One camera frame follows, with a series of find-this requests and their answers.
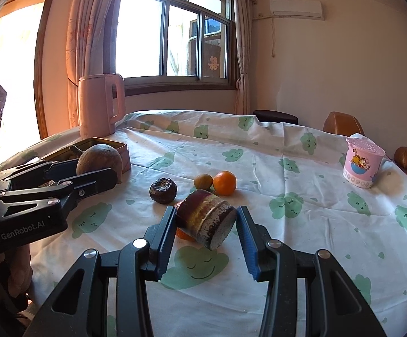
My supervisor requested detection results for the small orange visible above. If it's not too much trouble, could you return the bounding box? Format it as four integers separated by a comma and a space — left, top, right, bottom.
212, 170, 237, 196

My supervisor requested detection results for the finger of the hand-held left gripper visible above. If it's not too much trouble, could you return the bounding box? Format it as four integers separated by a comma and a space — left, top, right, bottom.
0, 168, 118, 220
0, 159, 81, 192

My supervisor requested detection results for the white air conditioner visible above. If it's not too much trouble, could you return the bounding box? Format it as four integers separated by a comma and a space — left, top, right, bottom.
270, 0, 324, 18

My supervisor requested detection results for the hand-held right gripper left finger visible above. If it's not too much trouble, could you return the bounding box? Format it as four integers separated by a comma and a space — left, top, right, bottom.
22, 205, 178, 337

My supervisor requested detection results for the wooden door frame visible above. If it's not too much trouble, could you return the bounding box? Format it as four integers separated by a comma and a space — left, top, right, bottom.
0, 0, 54, 141

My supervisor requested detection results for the pink cartoon cup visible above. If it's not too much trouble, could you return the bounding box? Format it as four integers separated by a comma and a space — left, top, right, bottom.
342, 137, 386, 189

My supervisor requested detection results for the brown round pomegranate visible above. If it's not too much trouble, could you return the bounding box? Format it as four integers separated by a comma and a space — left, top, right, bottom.
69, 144, 124, 185

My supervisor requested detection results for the beige tied curtain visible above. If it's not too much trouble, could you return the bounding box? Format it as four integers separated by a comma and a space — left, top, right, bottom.
232, 0, 257, 115

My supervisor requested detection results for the white green-cloud tablecloth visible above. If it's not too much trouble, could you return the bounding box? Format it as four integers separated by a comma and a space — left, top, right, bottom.
0, 110, 407, 337

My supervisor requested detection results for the beige patterned curtain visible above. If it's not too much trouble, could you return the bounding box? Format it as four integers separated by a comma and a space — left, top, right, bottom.
66, 0, 123, 129

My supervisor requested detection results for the dark purple mangosteen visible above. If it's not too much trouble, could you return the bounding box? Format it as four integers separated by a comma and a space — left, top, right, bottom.
149, 177, 177, 204

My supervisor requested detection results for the pink tin box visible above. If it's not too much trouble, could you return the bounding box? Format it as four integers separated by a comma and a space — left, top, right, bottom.
40, 138, 131, 176

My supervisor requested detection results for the person's left forearm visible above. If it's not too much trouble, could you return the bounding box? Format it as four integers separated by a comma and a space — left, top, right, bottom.
0, 244, 33, 300

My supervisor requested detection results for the sugarcane piece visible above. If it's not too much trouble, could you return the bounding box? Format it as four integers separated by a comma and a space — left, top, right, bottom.
175, 190, 238, 251

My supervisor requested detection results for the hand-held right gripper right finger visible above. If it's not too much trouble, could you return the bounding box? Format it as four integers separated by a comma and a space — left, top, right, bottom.
236, 206, 388, 337

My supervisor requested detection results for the sliding glass window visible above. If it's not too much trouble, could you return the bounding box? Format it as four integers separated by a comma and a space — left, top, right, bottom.
112, 0, 237, 90

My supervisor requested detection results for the black round stool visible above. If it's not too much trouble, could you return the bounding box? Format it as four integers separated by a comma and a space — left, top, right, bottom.
253, 110, 299, 125

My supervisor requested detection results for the brown leather chair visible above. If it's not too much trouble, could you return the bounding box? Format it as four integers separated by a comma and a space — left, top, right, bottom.
323, 111, 360, 137

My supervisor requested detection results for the large orange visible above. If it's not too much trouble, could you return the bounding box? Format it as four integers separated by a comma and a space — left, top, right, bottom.
174, 200, 197, 242

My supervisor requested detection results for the pink electric kettle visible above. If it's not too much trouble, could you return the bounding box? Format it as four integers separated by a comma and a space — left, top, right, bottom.
78, 74, 125, 140

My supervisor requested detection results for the small green-brown fruit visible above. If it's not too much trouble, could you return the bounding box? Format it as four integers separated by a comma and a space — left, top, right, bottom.
194, 174, 213, 190

